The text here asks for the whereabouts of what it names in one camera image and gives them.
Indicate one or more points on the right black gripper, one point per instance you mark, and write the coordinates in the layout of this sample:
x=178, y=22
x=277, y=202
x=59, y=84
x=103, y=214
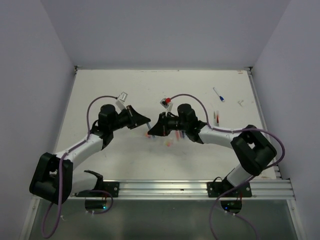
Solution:
x=159, y=128

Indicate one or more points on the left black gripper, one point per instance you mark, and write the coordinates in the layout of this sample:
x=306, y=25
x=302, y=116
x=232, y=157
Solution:
x=135, y=118

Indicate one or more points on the teal pen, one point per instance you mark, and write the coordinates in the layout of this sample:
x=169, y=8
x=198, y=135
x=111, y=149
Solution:
x=149, y=128

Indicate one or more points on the blue capped white pen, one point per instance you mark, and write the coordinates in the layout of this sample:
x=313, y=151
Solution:
x=218, y=94

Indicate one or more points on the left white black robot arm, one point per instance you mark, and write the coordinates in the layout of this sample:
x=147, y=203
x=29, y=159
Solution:
x=54, y=180

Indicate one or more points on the right wrist red connector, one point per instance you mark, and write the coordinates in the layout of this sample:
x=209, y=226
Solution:
x=165, y=102

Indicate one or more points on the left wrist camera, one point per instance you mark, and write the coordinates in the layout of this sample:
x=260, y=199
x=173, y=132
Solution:
x=120, y=101

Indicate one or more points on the aluminium front rail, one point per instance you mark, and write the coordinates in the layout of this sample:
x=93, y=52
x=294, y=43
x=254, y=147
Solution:
x=197, y=190

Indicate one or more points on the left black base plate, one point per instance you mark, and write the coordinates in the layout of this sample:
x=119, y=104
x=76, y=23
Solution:
x=111, y=187

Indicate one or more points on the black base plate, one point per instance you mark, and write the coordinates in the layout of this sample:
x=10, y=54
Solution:
x=216, y=189
x=111, y=187

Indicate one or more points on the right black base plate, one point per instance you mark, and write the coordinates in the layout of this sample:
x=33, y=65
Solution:
x=216, y=189

